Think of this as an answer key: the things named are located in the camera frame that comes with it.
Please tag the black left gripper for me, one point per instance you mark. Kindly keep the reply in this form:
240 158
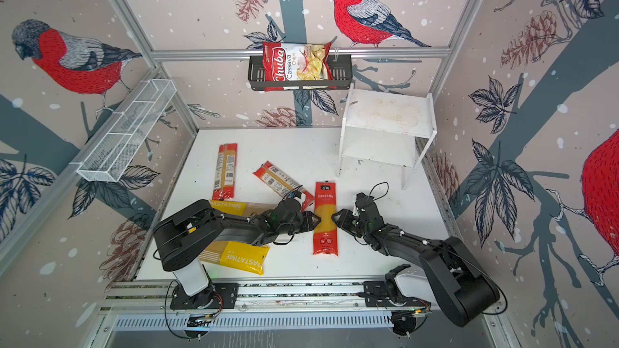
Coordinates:
310 225

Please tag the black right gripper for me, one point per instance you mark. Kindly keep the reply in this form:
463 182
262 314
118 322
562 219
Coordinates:
342 220

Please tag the red spaghetti bag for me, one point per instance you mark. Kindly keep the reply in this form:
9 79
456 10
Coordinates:
224 182
282 184
325 206

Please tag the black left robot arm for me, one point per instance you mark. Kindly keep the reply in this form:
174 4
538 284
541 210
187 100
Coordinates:
182 237

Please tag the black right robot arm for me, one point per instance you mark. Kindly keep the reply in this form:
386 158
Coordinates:
461 287

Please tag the yellow pasta bag top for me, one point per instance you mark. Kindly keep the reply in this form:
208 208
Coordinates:
242 209

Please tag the yellow Pastatime pasta bag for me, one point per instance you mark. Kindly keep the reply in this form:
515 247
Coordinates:
239 256

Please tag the white two-tier shelf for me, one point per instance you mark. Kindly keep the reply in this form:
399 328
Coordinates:
388 128

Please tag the red cassava chips bag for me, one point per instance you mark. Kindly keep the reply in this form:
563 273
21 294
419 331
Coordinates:
296 62

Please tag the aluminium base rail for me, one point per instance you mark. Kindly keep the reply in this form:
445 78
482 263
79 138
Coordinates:
321 295

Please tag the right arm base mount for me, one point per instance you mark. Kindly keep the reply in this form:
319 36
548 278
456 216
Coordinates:
387 294

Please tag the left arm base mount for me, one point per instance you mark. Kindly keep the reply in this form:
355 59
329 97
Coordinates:
215 296

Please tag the black wall basket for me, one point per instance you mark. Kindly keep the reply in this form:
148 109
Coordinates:
340 69

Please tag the white wire mesh basket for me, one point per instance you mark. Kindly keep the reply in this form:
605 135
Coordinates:
130 127

